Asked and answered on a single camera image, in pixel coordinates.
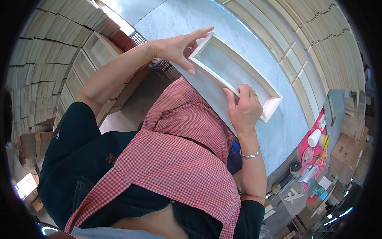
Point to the person's left hand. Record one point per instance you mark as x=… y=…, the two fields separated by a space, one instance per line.
x=171 y=49

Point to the crossed wooden sticks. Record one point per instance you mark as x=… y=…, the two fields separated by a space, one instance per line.
x=292 y=196

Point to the heap of brown cardboard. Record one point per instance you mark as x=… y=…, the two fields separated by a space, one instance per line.
x=34 y=146

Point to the wall of stacked wooden boards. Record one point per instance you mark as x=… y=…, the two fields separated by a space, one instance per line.
x=44 y=53

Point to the black yellow tape measure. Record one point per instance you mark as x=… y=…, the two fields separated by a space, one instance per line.
x=295 y=168

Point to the pink printed mat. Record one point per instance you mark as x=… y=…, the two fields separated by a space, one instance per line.
x=307 y=155

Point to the rectangular pale wooden frame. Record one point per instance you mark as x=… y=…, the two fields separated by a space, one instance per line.
x=209 y=70

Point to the blue plastic basket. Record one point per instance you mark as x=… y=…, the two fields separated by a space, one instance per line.
x=161 y=64

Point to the stack of wooden drawer boxes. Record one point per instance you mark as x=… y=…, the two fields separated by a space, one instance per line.
x=95 y=50

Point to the stack of wooden slats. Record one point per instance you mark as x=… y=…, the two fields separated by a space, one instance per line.
x=337 y=44

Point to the person's right hand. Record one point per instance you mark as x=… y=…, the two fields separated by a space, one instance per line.
x=246 y=112

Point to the white glue bottle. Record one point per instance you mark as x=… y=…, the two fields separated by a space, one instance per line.
x=314 y=138

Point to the brown cardboard box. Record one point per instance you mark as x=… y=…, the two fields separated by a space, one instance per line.
x=346 y=155

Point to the grey plastic basket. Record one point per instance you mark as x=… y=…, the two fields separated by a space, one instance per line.
x=138 y=38

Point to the row of wooden frames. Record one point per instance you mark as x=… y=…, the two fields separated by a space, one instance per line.
x=301 y=86

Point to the yellow tape roll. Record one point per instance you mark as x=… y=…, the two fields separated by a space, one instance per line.
x=324 y=142

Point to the teal plastic bottle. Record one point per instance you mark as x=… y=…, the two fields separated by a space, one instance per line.
x=317 y=188

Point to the blue plastic crate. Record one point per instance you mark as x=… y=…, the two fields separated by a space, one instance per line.
x=235 y=158

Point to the person's body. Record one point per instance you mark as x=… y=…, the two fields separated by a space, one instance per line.
x=155 y=179

